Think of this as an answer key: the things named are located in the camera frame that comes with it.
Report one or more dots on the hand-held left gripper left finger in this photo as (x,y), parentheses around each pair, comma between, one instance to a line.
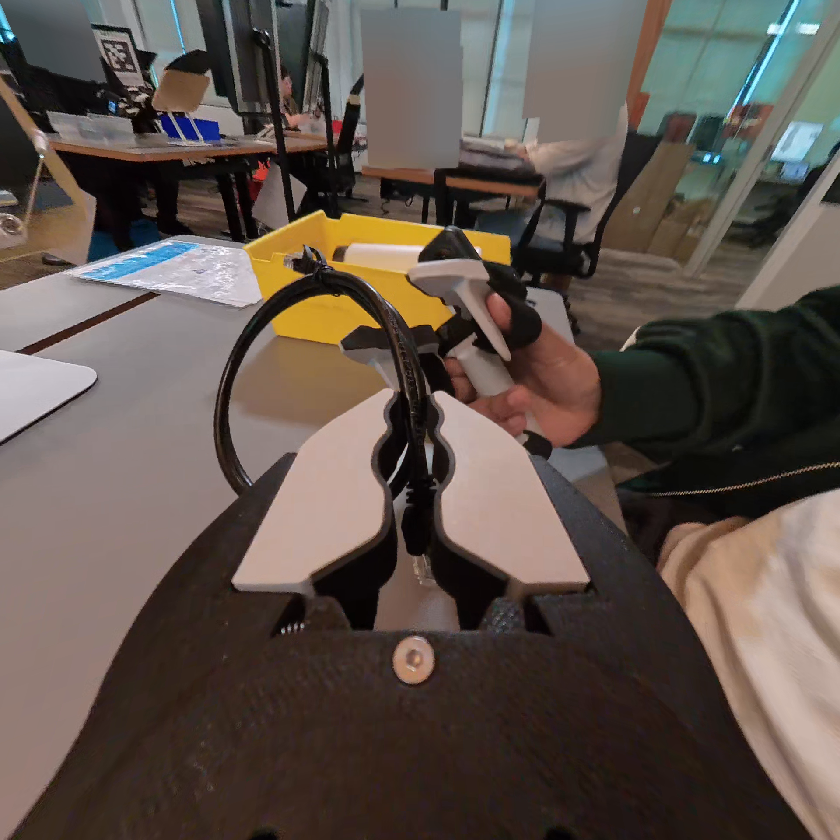
(321,512)

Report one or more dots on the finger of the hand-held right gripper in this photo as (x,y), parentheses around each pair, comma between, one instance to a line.
(377,358)
(433,361)

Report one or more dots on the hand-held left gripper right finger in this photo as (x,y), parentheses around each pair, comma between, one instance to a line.
(512,518)

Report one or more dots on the yellow plastic bin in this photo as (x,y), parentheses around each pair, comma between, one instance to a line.
(308,308)

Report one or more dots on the person's right forearm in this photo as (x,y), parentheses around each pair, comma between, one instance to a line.
(709,394)

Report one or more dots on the grey desk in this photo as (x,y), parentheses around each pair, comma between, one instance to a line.
(131,459)

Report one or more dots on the person's right hand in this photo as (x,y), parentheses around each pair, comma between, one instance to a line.
(558,394)

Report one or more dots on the black bag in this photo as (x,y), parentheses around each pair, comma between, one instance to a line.
(499,157)

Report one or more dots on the black office chair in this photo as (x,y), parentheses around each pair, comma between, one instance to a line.
(577,243)

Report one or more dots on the brown cardboard box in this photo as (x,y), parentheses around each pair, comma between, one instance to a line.
(649,197)

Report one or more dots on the laminated paper sheet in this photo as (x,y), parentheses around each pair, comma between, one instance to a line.
(170,269)

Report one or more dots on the blue plastic bin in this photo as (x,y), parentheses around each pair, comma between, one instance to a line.
(203,131)

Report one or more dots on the white garment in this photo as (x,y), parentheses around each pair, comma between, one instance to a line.
(774,623)

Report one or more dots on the black office monitor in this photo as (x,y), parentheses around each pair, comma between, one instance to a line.
(243,52)

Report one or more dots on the black monitor with white stand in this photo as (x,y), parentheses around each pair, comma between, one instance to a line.
(33,394)

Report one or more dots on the cardboard sheet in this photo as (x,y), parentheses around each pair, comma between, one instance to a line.
(180,92)

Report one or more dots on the framed marker sign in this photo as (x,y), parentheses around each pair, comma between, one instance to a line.
(121,56)

